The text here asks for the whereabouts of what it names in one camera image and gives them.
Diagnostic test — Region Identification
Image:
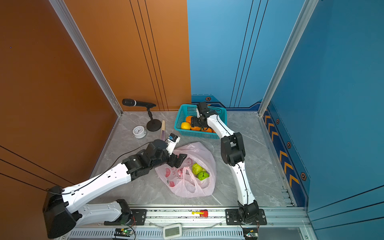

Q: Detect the orange mandarin fruit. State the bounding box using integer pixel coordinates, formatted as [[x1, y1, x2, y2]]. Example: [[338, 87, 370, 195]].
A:
[[201, 128, 213, 133]]

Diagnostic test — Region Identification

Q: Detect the orange persimmon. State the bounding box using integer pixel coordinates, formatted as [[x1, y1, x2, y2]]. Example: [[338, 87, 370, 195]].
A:
[[186, 116, 192, 124]]

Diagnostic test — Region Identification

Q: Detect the yellow lemon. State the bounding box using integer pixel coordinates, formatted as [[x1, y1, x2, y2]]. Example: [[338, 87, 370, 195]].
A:
[[181, 122, 192, 130]]

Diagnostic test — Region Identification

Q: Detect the pink plastic bag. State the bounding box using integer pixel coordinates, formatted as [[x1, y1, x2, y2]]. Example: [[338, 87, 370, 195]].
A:
[[155, 142, 217, 198]]

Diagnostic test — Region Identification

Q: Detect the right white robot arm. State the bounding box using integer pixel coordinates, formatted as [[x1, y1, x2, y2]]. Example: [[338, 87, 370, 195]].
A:
[[192, 102, 260, 225]]

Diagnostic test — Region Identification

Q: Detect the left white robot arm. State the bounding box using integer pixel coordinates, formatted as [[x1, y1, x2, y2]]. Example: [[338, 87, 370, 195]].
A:
[[43, 140, 187, 239]]

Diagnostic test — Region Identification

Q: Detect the teal plastic basket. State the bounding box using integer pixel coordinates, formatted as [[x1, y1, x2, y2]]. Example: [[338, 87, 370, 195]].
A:
[[174, 104, 219, 140]]

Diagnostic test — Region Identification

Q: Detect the white round clock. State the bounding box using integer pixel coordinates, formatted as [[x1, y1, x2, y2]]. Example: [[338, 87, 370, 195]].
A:
[[133, 126, 147, 139]]

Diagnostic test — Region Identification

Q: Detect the black microphone on stand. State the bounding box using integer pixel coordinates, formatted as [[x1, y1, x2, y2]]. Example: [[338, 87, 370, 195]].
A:
[[121, 98, 163, 132]]

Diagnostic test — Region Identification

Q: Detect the green pear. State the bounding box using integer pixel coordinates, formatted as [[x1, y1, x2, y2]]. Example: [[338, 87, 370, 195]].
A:
[[192, 163, 205, 176]]

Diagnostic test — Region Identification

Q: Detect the white digital timer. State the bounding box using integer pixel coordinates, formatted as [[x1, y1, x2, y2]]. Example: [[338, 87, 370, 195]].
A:
[[163, 224, 183, 240]]

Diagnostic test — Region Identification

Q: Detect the left green circuit board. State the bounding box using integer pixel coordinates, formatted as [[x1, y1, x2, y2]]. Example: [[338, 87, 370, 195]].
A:
[[113, 228, 135, 240]]

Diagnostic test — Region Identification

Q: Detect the right circuit board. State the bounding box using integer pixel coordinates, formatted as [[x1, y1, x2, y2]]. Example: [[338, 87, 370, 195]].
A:
[[243, 228, 259, 240]]

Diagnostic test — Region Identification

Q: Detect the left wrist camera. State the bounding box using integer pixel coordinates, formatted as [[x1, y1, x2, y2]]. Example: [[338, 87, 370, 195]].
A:
[[166, 134, 180, 155]]

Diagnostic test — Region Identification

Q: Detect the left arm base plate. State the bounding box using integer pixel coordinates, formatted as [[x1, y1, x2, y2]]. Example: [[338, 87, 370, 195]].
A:
[[104, 209, 147, 227]]

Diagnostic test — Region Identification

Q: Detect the red yellow emergency switch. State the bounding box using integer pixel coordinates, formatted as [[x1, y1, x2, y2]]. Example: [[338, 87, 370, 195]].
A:
[[192, 210, 209, 218]]

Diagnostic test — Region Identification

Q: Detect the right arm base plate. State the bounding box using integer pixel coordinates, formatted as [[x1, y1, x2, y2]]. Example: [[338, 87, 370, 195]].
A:
[[225, 209, 268, 226]]

